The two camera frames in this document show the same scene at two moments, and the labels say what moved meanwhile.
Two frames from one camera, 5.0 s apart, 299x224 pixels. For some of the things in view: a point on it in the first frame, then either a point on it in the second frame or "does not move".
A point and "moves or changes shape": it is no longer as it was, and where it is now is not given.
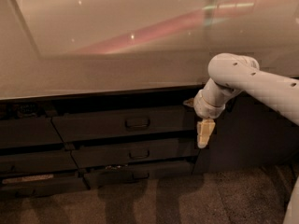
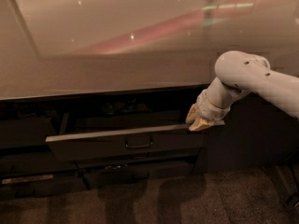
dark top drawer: x=126 y=123 moves or changes shape
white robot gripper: x=206 y=108 to x=206 y=109
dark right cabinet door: x=249 y=134 does not move
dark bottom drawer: x=97 y=176 does not move
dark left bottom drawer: x=40 y=184 does not move
